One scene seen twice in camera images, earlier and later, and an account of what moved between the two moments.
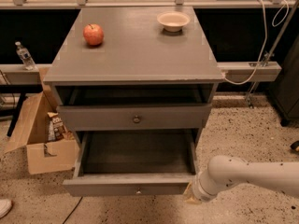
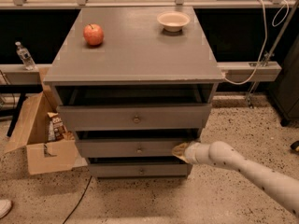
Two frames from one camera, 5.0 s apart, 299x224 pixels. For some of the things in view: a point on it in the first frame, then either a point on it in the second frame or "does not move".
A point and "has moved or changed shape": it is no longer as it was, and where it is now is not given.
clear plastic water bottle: x=25 y=57 does not move
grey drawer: x=133 y=162 has moved or changed shape
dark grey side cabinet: x=285 y=92 does not move
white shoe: x=5 y=206 does not move
